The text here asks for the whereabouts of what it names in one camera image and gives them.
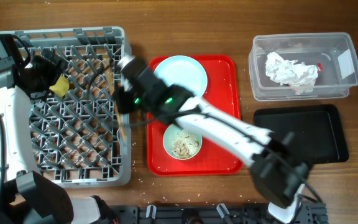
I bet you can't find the grey dishwasher rack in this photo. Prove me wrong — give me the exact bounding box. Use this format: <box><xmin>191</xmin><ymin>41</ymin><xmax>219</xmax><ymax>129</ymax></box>
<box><xmin>0</xmin><ymin>27</ymin><xmax>131</xmax><ymax>188</ymax></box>

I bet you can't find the white napkin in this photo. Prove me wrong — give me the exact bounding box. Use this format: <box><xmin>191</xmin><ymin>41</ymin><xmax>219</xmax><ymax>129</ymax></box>
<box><xmin>265</xmin><ymin>52</ymin><xmax>320</xmax><ymax>95</ymax></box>

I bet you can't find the wooden chopstick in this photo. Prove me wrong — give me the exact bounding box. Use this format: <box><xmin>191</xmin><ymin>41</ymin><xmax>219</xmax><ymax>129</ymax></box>
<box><xmin>116</xmin><ymin>113</ymin><xmax>126</xmax><ymax>140</ymax></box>

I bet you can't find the yellow plastic cup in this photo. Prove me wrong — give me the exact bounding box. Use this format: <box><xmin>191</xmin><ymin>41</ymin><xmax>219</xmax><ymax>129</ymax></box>
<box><xmin>49</xmin><ymin>76</ymin><xmax>70</xmax><ymax>98</ymax></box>

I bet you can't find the clear plastic bin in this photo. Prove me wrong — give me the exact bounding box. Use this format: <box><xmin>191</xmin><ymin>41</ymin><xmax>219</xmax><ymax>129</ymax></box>
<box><xmin>249</xmin><ymin>32</ymin><xmax>358</xmax><ymax>101</ymax></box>

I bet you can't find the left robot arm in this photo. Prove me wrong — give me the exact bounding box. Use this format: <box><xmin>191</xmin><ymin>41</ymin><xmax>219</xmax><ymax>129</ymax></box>
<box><xmin>0</xmin><ymin>47</ymin><xmax>119</xmax><ymax>223</ymax></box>

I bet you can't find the red snack wrapper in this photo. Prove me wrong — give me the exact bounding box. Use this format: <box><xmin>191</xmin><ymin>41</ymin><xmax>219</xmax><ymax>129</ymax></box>
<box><xmin>316</xmin><ymin>63</ymin><xmax>323</xmax><ymax>72</ymax></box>

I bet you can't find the red plastic tray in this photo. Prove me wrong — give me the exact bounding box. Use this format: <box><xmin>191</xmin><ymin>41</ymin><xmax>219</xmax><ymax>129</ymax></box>
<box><xmin>146</xmin><ymin>55</ymin><xmax>243</xmax><ymax>177</ymax></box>

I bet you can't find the green bowl with food scraps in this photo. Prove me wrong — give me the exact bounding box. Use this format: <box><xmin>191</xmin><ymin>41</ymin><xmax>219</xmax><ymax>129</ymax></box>
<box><xmin>163</xmin><ymin>124</ymin><xmax>203</xmax><ymax>161</ymax></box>

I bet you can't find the light blue plate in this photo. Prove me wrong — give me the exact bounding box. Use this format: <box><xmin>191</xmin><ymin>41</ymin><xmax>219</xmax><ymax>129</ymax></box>
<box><xmin>154</xmin><ymin>55</ymin><xmax>208</xmax><ymax>96</ymax></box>

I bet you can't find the black plastic bin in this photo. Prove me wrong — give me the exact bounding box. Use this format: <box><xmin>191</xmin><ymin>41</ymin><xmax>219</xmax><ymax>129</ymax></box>
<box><xmin>254</xmin><ymin>104</ymin><xmax>349</xmax><ymax>165</ymax></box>

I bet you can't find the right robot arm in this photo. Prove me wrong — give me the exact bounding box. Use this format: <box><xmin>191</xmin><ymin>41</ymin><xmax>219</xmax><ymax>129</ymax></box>
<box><xmin>112</xmin><ymin>80</ymin><xmax>311</xmax><ymax>223</ymax></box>

